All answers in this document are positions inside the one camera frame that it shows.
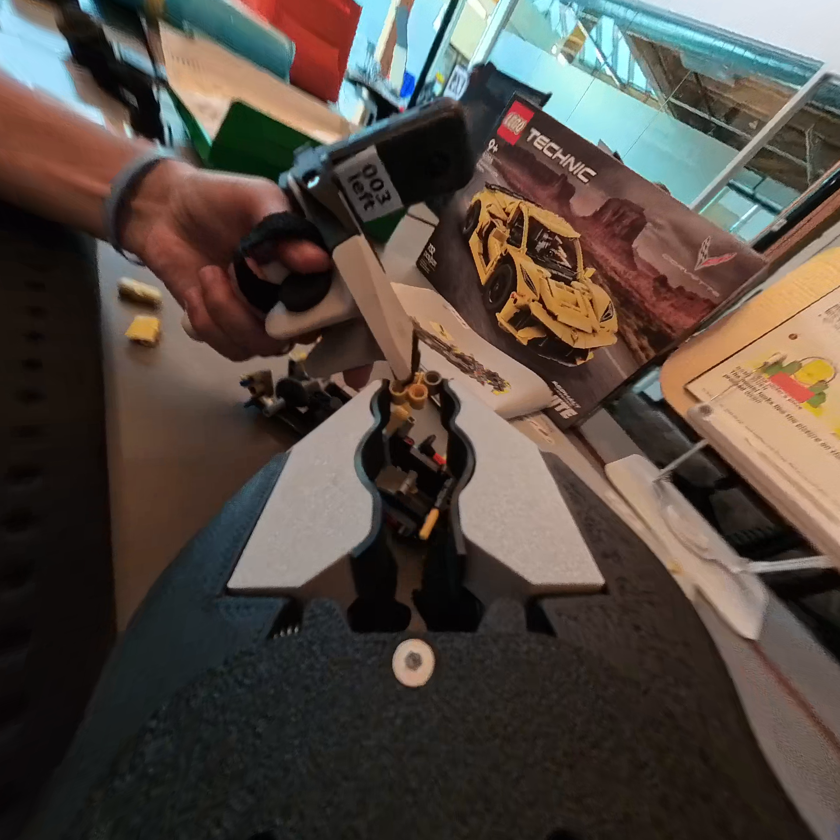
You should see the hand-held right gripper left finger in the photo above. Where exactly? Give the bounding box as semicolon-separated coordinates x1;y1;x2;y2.
226;381;388;595

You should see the teal rolled mat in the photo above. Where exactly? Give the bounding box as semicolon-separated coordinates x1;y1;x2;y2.
125;0;296;80

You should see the black metal pole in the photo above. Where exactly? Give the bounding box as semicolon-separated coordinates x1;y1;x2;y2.
406;0;460;109

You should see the green plastic bin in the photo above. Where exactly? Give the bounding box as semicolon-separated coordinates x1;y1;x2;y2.
167;85;408;240

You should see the printed instruction sheet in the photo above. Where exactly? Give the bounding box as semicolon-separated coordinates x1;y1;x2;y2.
686;289;840;473

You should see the black perforated chair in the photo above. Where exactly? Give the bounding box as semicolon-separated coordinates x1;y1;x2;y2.
0;203;120;756

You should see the lego car model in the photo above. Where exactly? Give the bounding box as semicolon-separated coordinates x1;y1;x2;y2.
241;367;457;540

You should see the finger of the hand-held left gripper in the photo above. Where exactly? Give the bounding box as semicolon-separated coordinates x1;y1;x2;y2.
330;234;416;383
304;330;389;383

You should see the red plastic container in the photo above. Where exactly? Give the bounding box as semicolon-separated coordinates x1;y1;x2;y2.
243;0;363;102

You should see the yellow lego connector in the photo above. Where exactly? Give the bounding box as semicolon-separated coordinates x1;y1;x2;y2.
389;371;431;411

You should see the white stand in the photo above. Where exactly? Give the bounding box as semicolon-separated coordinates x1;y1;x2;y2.
604;394;840;641

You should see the lego set box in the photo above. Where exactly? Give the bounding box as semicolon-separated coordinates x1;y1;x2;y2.
416;92;769;429

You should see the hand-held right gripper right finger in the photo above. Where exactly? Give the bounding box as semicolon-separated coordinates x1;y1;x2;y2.
449;381;605;598

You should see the lego instruction booklet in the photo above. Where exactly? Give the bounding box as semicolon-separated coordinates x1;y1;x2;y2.
392;282;559;454

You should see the blue wristband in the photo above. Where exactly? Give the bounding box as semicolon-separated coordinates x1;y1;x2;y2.
105;154;173;265

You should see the person's left hand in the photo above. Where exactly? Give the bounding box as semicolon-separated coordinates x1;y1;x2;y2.
121;161;376;392

